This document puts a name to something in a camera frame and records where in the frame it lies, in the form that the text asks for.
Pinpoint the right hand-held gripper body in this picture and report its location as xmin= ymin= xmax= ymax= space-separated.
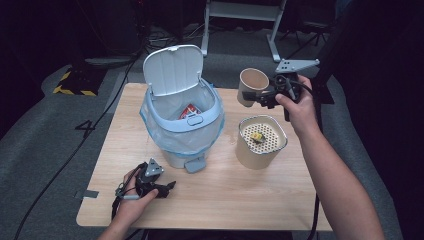
xmin=259 ymin=59 xmax=320 ymax=122

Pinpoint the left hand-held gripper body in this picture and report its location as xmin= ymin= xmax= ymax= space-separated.
xmin=134 ymin=158 xmax=165 ymax=198

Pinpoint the brown paper cup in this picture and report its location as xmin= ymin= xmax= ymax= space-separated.
xmin=236 ymin=67 xmax=270 ymax=108

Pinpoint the white and blue pedal bin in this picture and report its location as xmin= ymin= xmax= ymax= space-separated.
xmin=142 ymin=44 xmax=225 ymax=174

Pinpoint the person's right hand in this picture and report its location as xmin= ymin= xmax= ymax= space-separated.
xmin=275 ymin=75 xmax=323 ymax=136

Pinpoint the person's left hand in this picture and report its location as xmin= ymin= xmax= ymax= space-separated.
xmin=114 ymin=168 xmax=160 ymax=228

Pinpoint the yellow-green food scrap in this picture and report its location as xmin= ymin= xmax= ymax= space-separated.
xmin=250 ymin=132 xmax=266 ymax=145

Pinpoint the cream perforated strainer insert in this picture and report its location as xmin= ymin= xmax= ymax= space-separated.
xmin=240 ymin=121 xmax=283 ymax=152

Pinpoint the translucent plastic bin bag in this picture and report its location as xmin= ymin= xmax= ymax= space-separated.
xmin=139 ymin=79 xmax=226 ymax=158

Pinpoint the grey tape strip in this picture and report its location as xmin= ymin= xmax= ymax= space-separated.
xmin=74 ymin=189 xmax=100 ymax=200

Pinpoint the beige round container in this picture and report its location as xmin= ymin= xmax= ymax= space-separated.
xmin=234 ymin=114 xmax=289 ymax=171

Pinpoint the red snack packet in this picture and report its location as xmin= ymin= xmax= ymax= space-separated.
xmin=178 ymin=103 xmax=203 ymax=120

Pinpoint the white metal stand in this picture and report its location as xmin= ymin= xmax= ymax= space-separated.
xmin=200 ymin=0 xmax=288 ymax=63

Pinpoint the yellow-black striped base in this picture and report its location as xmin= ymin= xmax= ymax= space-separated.
xmin=52 ymin=68 xmax=101 ymax=98

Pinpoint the right hand-held gripper cable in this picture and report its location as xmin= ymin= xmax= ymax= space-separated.
xmin=274 ymin=74 xmax=322 ymax=240

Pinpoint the hand-held gripper cable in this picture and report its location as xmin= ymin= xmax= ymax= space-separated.
xmin=111 ymin=162 xmax=148 ymax=221
xmin=274 ymin=74 xmax=322 ymax=240

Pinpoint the left hand-held gripper cable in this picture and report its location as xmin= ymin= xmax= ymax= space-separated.
xmin=111 ymin=162 xmax=148 ymax=221

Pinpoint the long black floor cable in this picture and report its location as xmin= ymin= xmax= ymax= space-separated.
xmin=13 ymin=49 xmax=144 ymax=240

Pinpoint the bundle of black cables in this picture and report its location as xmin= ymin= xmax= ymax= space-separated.
xmin=146 ymin=23 xmax=208 ymax=48

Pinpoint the grey flat base plate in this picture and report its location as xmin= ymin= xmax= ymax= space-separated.
xmin=84 ymin=56 xmax=135 ymax=68

